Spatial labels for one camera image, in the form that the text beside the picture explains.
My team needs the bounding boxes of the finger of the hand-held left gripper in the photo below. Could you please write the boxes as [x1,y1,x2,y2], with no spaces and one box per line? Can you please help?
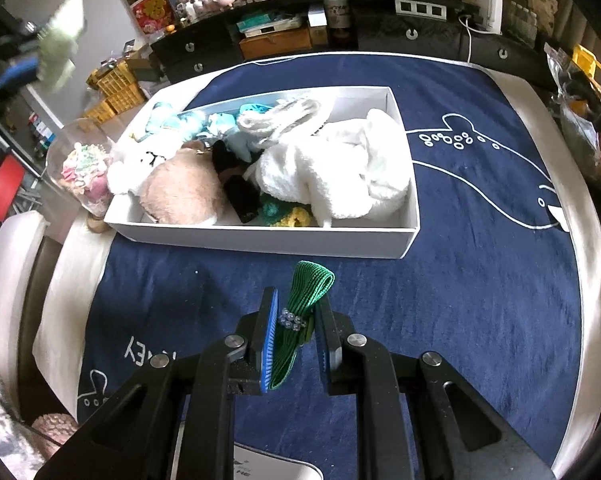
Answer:
[0,56,44,106]

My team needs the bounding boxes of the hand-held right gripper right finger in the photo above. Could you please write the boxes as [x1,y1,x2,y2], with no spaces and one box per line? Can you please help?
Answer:
[314,302,556,480]

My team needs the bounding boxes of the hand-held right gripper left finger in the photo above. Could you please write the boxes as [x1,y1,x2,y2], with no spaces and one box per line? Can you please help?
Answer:
[33,287,281,480]

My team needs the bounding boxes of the green elastic headband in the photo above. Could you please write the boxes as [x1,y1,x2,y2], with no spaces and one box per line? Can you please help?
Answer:
[266,261,336,392]

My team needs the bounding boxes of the white storage box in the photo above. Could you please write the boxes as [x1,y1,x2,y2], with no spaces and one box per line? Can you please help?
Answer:
[104,86,421,260]

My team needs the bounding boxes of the brown plush toy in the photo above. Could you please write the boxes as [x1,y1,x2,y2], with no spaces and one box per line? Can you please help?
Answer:
[138,149,227,225]

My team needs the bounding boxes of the yellow plastic crate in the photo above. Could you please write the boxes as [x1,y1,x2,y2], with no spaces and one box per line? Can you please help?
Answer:
[83,85,148,123]
[87,57,146,98]

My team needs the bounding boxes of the glass dome with flowers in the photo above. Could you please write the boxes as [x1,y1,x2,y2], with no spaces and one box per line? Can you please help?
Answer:
[45,117,126,233]

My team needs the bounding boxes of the red chair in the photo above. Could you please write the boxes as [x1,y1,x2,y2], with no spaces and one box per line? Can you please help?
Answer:
[0,154,28,223]

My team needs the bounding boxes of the white box lid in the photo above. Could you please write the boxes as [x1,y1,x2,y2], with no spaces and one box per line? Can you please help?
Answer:
[233,442,326,480]

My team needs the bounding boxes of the yellow green crochet cloth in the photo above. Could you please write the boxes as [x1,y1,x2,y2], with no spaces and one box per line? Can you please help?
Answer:
[258,195,316,228]

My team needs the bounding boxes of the red printed gift bag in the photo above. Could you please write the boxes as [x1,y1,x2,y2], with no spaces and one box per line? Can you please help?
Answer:
[130,0,174,36]

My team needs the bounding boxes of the white plush toy blue overalls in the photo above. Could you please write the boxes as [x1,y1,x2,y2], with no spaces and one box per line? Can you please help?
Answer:
[106,135,168,196]

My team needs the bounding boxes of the pale blue knitted cloth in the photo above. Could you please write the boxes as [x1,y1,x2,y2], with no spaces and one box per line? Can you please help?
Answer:
[145,102,241,141]

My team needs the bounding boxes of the navy printed blanket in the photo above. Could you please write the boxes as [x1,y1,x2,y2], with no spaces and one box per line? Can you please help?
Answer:
[75,52,588,480]

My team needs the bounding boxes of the white fluffy garment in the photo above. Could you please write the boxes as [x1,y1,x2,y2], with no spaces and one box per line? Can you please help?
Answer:
[253,109,413,228]

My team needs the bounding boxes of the white seat cushion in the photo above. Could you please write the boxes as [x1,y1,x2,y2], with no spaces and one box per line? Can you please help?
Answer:
[0,210,48,346]

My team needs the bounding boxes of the white chunky knit headband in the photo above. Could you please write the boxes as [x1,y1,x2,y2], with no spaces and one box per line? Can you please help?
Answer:
[236,99,326,142]

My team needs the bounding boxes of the pink fuzzy cloth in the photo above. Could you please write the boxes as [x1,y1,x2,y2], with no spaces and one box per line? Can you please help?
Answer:
[30,412,81,461]

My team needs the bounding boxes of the teal flat boxes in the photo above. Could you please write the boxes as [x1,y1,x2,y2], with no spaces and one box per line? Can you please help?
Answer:
[236,12,306,36]

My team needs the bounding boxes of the brown wooden box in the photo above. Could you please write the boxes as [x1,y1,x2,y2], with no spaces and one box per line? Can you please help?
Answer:
[239,27,313,60]

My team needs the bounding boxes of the dark jar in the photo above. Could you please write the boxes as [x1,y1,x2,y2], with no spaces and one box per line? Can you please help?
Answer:
[327,0,353,31]

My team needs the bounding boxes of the black television cabinet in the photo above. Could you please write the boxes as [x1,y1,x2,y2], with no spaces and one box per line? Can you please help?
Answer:
[150,0,571,91]

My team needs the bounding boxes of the white triple socket panel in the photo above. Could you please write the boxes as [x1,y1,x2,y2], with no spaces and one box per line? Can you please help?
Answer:
[395,0,447,17]

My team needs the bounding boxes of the white tower appliance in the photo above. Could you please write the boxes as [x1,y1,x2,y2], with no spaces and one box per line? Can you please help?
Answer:
[476,0,504,35]

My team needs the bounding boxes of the yellow plastic toy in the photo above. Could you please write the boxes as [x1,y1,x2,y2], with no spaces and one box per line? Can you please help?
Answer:
[573,45,601,78]

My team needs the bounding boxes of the white power cable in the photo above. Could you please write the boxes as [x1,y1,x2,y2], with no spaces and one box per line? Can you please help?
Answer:
[457,14,481,63]

